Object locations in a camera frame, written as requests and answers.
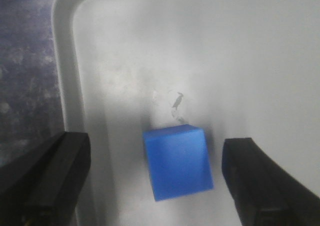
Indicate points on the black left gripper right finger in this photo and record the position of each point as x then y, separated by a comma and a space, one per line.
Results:
264, 194

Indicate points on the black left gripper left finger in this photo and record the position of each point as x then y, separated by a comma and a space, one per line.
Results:
41, 187

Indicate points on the grey metal tray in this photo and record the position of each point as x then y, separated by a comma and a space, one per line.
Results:
235, 68

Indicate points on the blue foam cube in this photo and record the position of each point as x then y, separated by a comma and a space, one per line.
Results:
178, 161

